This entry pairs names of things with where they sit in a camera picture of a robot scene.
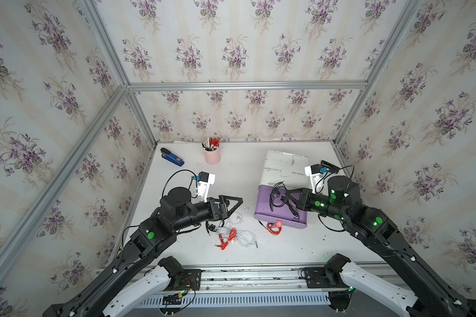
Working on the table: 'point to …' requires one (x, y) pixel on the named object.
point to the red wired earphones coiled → (274, 228)
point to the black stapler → (330, 167)
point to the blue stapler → (172, 158)
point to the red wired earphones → (233, 235)
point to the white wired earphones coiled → (246, 238)
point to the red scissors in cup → (213, 142)
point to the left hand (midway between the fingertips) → (239, 206)
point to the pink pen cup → (213, 157)
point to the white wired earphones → (236, 218)
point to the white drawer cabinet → (288, 168)
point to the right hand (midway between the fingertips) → (287, 193)
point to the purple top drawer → (262, 212)
